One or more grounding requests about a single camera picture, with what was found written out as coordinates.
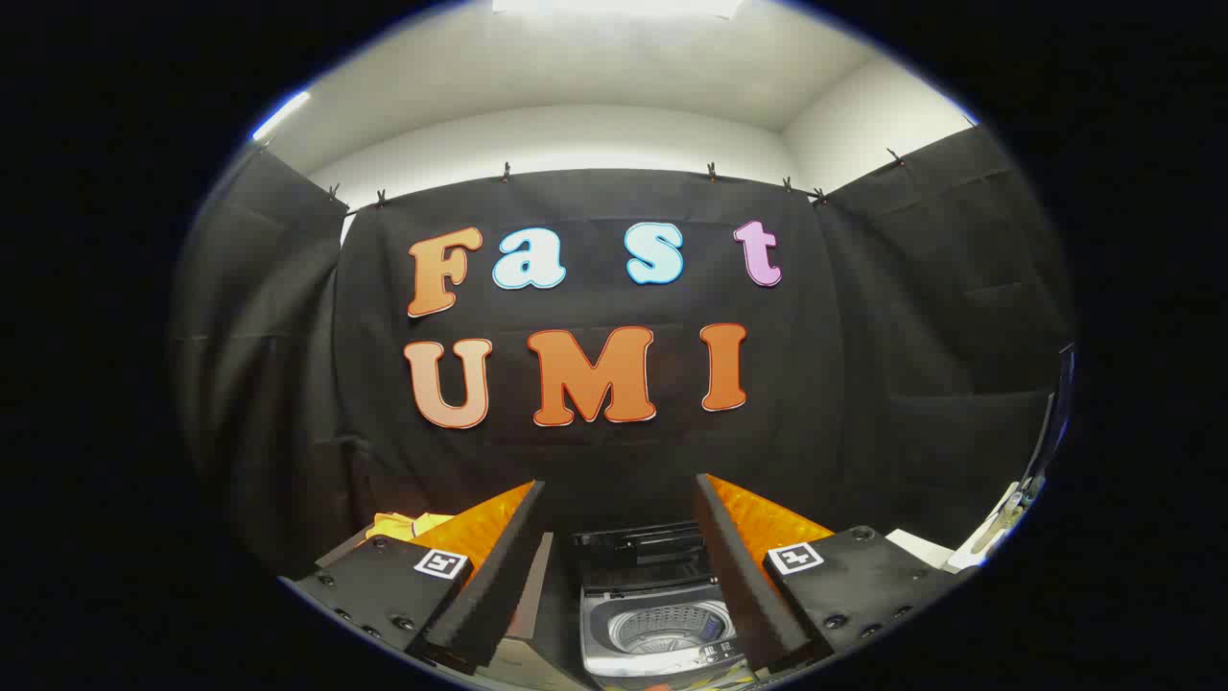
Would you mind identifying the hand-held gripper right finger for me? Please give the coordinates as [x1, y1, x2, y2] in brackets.
[691, 472, 978, 675]

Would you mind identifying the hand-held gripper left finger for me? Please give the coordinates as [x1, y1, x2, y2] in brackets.
[288, 480, 548, 675]

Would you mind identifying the grey washing machine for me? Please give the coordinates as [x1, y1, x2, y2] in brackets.
[576, 576, 764, 690]

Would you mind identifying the dark glass washing machine lid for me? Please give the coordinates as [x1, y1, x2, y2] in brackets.
[573, 521, 716, 591]

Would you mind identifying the yellow polo shirt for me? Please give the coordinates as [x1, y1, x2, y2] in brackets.
[365, 512, 457, 546]

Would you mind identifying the grey box stand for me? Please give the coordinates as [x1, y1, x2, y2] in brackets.
[312, 523, 596, 691]

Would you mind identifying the white flat panel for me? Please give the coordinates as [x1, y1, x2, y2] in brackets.
[886, 528, 960, 573]

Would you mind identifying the metal stand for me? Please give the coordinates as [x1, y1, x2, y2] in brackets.
[950, 344, 1074, 577]

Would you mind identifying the large ceiling light panel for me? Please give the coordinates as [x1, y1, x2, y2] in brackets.
[492, 0, 746, 20]

